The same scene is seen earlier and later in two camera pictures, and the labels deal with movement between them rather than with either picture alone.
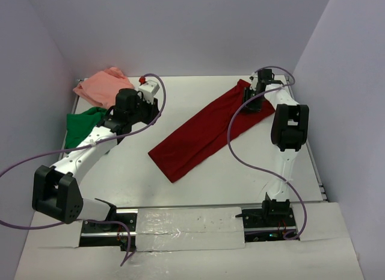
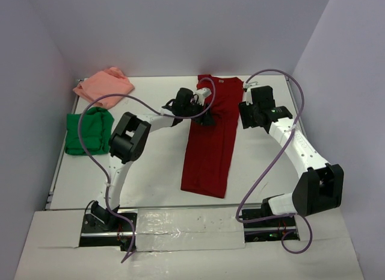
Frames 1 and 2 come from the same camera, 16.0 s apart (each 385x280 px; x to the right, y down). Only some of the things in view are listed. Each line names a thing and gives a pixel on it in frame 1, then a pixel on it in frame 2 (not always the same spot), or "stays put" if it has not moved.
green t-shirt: x=79 y=125 stays put
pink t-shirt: x=102 y=88 stays put
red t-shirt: x=174 y=156 -> x=212 y=147
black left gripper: x=153 y=109 -> x=205 y=119
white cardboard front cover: x=197 y=244 stays put
